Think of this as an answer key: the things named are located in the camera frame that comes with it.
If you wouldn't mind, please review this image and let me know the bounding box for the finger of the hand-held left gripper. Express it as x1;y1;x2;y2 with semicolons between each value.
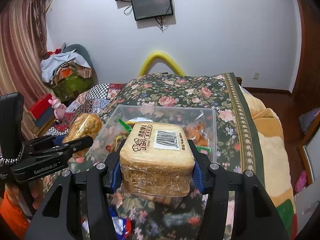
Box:
24;134;65;156
51;135;93;159

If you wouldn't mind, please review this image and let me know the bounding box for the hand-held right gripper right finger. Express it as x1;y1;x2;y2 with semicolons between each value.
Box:
187;140;290;240

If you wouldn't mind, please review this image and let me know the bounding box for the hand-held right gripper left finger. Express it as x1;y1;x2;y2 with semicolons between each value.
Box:
25;152;123;240

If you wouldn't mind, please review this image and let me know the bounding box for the golden pastry snack bag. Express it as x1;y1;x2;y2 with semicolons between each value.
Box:
62;113;103;157

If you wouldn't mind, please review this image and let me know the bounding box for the toast slices packet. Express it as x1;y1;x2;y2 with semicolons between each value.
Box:
119;122;195;197

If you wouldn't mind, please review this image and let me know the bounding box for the clear plastic bin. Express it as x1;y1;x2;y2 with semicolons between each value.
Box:
94;104;217;167

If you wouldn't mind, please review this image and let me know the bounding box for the person's left forearm orange sleeve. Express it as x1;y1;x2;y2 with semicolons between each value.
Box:
0;187;32;233

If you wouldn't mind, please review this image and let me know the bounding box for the person's left hand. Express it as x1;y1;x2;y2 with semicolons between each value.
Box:
30;177;51;210

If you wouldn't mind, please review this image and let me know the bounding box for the dark grey box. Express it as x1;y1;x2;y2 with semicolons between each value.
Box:
35;111;57;128

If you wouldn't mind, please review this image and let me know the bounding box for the small green snack packet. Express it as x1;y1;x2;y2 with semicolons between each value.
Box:
197;145;212;156

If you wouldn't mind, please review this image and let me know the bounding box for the pink pig toy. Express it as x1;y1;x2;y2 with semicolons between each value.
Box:
48;96;67;121

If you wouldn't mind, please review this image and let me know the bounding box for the clear candy bag green clip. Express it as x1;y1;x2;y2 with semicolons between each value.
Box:
100;119;133;161

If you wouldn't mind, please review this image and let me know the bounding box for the red box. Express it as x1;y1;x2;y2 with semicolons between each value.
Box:
27;94;54;121

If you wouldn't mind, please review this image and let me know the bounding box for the orange fried snack bag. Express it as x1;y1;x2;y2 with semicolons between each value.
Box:
185;124;213;148

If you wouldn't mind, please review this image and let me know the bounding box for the blue white snack packet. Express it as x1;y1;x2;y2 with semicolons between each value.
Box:
107;201;133;238

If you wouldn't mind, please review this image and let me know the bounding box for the patchwork quilt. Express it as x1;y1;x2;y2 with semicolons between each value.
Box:
47;82;128;141

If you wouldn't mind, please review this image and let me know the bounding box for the green patterned bag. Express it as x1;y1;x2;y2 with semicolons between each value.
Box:
52;76;92;103

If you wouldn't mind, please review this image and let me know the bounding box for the pile of clothes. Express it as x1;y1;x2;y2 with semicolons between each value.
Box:
40;49;93;85

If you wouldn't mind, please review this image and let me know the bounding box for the beige fleece blanket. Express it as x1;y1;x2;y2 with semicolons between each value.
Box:
239;85;299;231

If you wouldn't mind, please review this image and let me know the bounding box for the dark floral blanket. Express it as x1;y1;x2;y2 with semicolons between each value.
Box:
45;73;266;240

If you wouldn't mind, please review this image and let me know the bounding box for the grey chair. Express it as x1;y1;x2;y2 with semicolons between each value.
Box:
61;44;94;80

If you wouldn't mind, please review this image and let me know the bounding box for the striped brown curtain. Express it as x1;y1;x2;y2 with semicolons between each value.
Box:
0;0;52;140

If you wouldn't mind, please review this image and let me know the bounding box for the pink slipper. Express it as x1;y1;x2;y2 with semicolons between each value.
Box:
295;170;308;193

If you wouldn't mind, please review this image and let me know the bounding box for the yellow foam tube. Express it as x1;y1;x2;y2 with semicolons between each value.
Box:
138;52;187;77

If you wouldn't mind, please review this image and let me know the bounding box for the grey cloth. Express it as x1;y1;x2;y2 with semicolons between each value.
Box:
298;109;320;133

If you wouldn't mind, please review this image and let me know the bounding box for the brown wooden door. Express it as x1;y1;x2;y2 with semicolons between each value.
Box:
290;0;320;101

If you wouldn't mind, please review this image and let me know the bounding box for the black monitor cable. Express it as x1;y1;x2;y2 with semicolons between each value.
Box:
156;16;168;33

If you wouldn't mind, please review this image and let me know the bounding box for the small black wall monitor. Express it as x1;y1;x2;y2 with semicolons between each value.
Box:
131;0;174;21

